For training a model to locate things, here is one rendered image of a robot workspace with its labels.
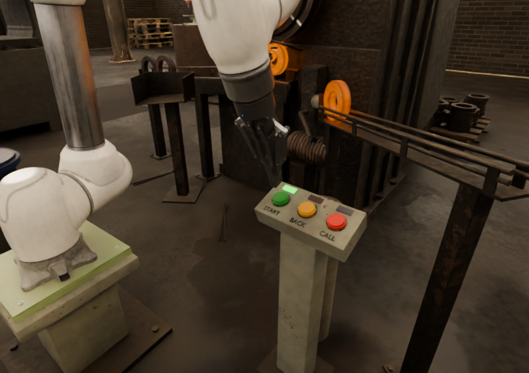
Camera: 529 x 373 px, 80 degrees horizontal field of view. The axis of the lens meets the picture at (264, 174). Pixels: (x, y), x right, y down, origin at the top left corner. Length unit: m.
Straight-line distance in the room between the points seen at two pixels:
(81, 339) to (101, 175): 0.49
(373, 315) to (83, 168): 1.11
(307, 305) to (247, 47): 0.62
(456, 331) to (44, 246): 1.34
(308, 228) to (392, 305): 0.77
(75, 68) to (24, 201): 0.35
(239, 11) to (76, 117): 0.65
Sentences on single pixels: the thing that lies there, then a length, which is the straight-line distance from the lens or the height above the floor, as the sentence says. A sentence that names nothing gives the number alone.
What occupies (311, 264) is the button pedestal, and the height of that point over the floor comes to 0.49.
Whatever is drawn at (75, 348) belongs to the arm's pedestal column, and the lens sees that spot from 1.20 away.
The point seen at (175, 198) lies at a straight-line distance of 1.99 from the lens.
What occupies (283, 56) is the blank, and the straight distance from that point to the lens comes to 1.57.
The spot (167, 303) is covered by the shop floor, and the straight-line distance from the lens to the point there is 1.38.
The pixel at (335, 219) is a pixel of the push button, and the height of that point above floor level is 0.61.
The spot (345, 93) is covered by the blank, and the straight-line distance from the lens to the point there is 1.20.
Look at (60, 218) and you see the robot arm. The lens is 0.99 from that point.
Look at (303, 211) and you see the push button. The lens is 0.72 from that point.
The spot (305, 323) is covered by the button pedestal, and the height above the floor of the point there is 0.29.
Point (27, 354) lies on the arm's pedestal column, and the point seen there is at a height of 0.02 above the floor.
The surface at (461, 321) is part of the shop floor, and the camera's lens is 1.47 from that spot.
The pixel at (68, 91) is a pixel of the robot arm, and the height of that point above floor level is 0.82.
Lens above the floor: 1.00
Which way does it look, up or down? 27 degrees down
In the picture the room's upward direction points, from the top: straight up
